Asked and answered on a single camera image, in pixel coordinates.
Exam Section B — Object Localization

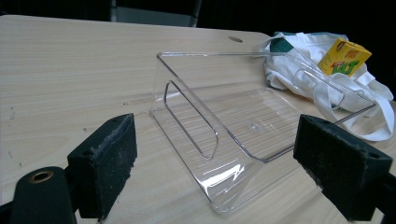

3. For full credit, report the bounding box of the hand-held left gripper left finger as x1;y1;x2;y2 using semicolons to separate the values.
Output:
66;112;138;222

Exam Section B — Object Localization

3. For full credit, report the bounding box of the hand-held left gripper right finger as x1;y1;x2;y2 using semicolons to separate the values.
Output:
292;113;394;222

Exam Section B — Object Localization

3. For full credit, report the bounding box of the yellow drink carton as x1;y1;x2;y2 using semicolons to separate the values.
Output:
317;37;373;77

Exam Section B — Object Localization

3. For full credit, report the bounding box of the clear plastic storage box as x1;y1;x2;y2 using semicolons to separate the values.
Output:
149;50;377;216

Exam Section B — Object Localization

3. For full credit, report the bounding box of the white cloth tote bag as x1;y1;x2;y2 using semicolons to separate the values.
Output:
253;31;396;143

